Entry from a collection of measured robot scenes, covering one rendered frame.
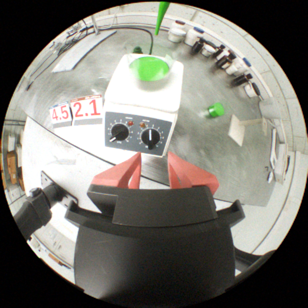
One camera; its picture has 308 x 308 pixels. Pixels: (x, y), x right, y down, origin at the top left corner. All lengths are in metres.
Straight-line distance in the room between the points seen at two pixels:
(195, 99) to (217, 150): 0.15
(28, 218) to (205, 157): 0.47
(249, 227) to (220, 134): 1.28
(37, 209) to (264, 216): 1.56
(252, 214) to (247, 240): 0.34
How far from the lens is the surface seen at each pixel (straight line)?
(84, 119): 0.28
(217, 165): 0.33
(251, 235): 1.46
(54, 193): 0.36
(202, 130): 0.29
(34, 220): 0.29
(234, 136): 0.37
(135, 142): 0.20
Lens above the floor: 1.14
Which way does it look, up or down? 80 degrees down
